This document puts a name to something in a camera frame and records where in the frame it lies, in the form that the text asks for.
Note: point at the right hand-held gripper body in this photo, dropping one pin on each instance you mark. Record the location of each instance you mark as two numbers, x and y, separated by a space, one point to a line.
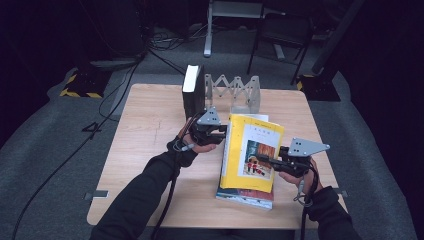
305 147

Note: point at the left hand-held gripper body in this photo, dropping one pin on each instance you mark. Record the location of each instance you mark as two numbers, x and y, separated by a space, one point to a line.
209 117

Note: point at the yellow book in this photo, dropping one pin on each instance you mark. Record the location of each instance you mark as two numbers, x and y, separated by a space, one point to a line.
240 140

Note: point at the thick black book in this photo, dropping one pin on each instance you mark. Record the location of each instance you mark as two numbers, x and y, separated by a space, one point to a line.
193 100

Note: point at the expandable metal book rack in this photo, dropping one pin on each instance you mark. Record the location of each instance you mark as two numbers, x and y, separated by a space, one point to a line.
255 93

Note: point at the blue book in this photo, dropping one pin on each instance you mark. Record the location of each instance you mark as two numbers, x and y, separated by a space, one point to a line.
243 201

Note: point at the person's left hand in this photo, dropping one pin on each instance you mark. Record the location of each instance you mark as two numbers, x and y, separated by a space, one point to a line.
200 149

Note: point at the person's right hand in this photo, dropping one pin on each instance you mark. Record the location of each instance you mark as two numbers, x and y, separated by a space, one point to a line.
295 180

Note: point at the black chair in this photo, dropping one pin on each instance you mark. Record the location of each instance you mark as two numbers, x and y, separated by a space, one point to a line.
253 50

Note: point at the grey desk with metal leg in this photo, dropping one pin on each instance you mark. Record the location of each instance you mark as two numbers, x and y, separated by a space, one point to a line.
208 33

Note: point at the black slanted pole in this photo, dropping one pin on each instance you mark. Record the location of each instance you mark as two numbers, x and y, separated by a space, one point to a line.
336 36

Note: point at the black yellow striped stand base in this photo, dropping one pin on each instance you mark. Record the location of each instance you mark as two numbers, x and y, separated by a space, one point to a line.
83 85

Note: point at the metal table bracket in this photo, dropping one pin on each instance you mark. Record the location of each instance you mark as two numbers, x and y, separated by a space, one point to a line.
340 192
98 194

